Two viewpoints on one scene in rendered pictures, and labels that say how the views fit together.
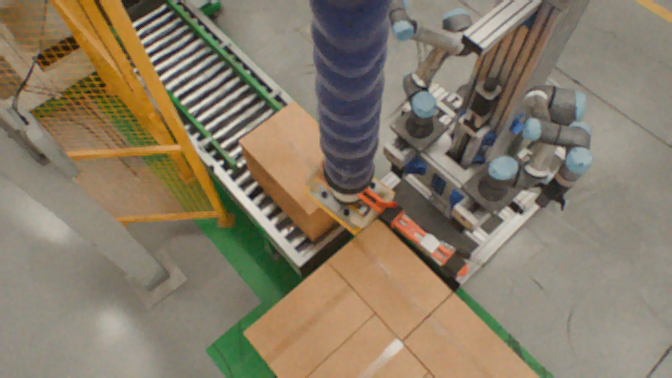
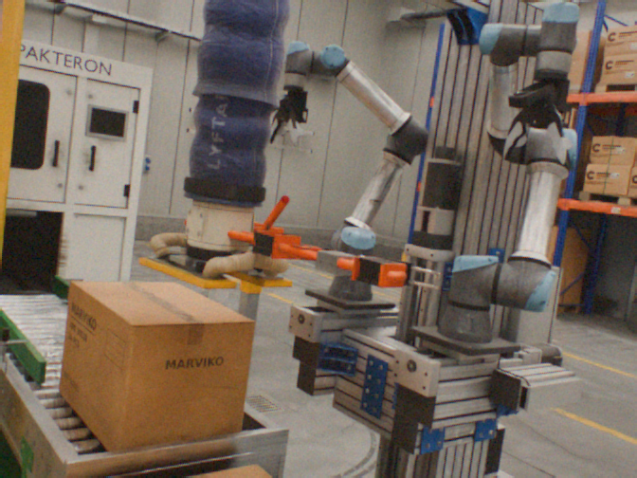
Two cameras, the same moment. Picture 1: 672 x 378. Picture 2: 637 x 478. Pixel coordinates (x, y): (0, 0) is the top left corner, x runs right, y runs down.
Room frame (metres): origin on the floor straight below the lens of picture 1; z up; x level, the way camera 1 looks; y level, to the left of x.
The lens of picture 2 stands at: (-0.68, -0.40, 1.42)
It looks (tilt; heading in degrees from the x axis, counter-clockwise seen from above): 5 degrees down; 3
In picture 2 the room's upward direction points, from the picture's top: 8 degrees clockwise
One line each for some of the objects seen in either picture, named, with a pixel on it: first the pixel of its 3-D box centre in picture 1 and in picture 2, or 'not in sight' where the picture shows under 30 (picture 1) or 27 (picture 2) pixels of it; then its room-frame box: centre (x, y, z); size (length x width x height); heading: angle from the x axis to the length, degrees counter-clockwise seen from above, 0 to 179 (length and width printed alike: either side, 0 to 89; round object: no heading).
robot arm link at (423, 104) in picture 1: (423, 107); (356, 248); (1.52, -0.45, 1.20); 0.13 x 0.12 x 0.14; 11
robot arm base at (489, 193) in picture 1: (494, 183); (466, 318); (1.14, -0.78, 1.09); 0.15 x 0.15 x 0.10
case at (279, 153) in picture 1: (304, 172); (151, 358); (1.43, 0.18, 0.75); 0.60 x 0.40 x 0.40; 40
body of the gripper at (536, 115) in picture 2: (559, 184); (548, 102); (0.84, -0.82, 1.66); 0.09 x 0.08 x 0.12; 131
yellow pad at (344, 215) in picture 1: (335, 204); (186, 266); (1.04, 0.01, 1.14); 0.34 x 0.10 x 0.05; 46
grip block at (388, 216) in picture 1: (390, 214); (276, 245); (0.93, -0.24, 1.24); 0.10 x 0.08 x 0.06; 136
